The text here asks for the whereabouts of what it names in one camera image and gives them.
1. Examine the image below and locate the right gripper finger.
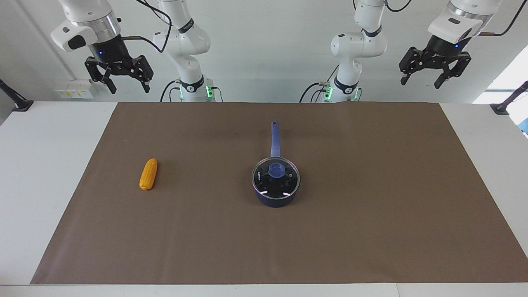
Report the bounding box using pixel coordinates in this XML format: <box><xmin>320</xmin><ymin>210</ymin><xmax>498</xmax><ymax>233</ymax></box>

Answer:
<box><xmin>85</xmin><ymin>58</ymin><xmax>117</xmax><ymax>94</ymax></box>
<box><xmin>132</xmin><ymin>55</ymin><xmax>154</xmax><ymax>94</ymax></box>

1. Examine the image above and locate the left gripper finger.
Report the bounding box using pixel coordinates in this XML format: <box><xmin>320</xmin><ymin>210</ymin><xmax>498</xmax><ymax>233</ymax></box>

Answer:
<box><xmin>434</xmin><ymin>52</ymin><xmax>472</xmax><ymax>90</ymax></box>
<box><xmin>398</xmin><ymin>47</ymin><xmax>426</xmax><ymax>86</ymax></box>

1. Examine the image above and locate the yellow corn cob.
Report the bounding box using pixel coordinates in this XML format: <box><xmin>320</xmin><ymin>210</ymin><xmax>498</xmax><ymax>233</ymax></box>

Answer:
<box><xmin>139</xmin><ymin>158</ymin><xmax>158</xmax><ymax>191</ymax></box>

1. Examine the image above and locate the black base cable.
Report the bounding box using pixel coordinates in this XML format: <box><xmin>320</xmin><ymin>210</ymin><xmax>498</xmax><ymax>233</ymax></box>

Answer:
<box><xmin>160</xmin><ymin>80</ymin><xmax>183</xmax><ymax>102</ymax></box>
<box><xmin>299</xmin><ymin>65</ymin><xmax>339</xmax><ymax>103</ymax></box>

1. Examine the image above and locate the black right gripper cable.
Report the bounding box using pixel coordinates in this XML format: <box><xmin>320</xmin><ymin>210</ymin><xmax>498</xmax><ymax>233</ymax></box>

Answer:
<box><xmin>122</xmin><ymin>0</ymin><xmax>173</xmax><ymax>53</ymax></box>

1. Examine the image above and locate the white wall socket box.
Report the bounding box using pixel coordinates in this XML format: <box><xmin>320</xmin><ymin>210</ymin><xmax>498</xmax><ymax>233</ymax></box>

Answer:
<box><xmin>55</xmin><ymin>79</ymin><xmax>96</xmax><ymax>99</ymax></box>

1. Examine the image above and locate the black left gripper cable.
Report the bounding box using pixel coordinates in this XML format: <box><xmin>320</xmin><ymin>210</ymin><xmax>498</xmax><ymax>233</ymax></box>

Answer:
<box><xmin>384</xmin><ymin>0</ymin><xmax>528</xmax><ymax>37</ymax></box>

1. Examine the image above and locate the black clamp stand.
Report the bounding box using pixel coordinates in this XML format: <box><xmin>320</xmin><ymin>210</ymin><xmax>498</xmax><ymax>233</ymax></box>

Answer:
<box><xmin>490</xmin><ymin>80</ymin><xmax>528</xmax><ymax>115</ymax></box>
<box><xmin>0</xmin><ymin>78</ymin><xmax>34</xmax><ymax>112</ymax></box>

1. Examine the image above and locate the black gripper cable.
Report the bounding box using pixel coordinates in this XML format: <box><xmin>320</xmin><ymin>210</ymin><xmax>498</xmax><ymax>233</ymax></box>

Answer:
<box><xmin>122</xmin><ymin>0</ymin><xmax>173</xmax><ymax>53</ymax></box>
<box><xmin>384</xmin><ymin>0</ymin><xmax>528</xmax><ymax>37</ymax></box>

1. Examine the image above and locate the brown table mat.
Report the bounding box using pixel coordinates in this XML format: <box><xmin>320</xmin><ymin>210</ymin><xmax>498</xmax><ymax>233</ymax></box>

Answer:
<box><xmin>30</xmin><ymin>102</ymin><xmax>528</xmax><ymax>285</ymax></box>

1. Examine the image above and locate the black left base cable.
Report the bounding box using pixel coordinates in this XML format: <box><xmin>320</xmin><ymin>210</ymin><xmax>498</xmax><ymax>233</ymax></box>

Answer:
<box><xmin>299</xmin><ymin>65</ymin><xmax>339</xmax><ymax>103</ymax></box>

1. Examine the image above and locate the black right base cable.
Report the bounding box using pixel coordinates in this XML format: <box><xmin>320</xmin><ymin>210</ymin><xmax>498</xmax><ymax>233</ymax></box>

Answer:
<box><xmin>160</xmin><ymin>80</ymin><xmax>183</xmax><ymax>102</ymax></box>

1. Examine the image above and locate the dark blue saucepan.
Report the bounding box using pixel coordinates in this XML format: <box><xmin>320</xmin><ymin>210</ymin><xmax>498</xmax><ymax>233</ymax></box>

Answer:
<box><xmin>252</xmin><ymin>121</ymin><xmax>301</xmax><ymax>208</ymax></box>

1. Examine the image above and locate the glass lid blue knob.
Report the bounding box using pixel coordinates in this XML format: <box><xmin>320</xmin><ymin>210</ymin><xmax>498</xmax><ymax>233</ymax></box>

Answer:
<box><xmin>252</xmin><ymin>156</ymin><xmax>301</xmax><ymax>197</ymax></box>

